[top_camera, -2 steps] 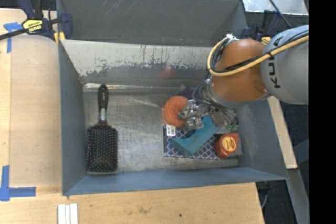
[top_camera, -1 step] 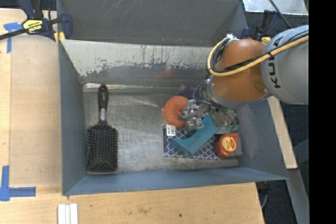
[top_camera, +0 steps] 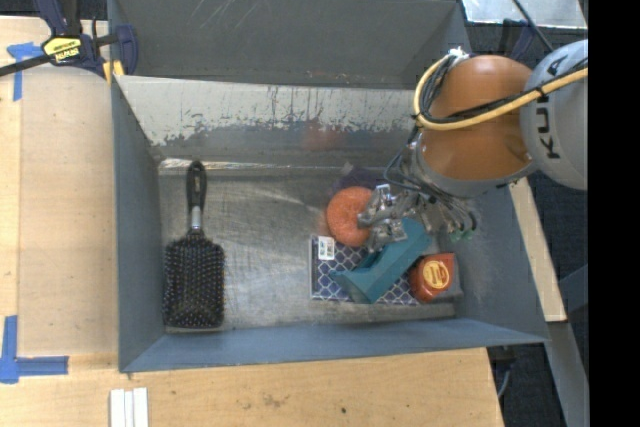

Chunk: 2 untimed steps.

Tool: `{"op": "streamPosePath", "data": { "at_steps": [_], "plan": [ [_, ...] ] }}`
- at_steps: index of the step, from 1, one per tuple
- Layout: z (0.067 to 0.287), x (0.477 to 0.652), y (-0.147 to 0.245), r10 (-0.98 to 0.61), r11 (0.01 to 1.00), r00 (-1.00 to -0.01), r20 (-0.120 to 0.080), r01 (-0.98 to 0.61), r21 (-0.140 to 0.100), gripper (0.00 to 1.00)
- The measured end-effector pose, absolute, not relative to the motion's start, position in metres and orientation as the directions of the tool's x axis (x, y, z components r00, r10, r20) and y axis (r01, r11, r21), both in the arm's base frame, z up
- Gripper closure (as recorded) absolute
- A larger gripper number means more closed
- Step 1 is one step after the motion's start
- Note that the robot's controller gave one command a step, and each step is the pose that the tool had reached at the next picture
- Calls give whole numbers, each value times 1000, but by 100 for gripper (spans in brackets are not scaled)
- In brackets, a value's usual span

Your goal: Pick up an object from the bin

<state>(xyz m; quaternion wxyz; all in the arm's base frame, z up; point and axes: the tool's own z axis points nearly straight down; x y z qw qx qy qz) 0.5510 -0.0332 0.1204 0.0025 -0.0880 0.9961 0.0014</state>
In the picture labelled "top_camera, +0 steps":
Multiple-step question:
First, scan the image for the teal tape dispenser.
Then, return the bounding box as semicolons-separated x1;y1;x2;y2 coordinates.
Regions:
329;216;434;306

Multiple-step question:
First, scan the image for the dark purple round thing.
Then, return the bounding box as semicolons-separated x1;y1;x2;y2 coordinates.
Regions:
339;165;387;192

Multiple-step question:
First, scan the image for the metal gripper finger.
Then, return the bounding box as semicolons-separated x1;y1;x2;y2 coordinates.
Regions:
356;183;397;230
367;216;408;252

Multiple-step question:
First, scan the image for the grey metal bin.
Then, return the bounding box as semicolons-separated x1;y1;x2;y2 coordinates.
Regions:
105;0;552;374

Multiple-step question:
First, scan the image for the pale wood board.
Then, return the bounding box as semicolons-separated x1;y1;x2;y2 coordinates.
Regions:
16;64;121;359

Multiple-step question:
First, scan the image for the orange tape measure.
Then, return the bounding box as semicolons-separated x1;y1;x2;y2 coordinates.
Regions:
408;252;464;304

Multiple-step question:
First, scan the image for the black hairbrush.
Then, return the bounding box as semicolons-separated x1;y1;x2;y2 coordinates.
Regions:
160;159;227;331

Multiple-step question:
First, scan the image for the orange round scrubber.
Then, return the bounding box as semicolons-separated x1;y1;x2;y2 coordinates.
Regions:
325;186;376;249

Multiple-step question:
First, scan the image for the blue patterned flat box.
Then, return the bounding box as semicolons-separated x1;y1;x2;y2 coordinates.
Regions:
309;234;422;307

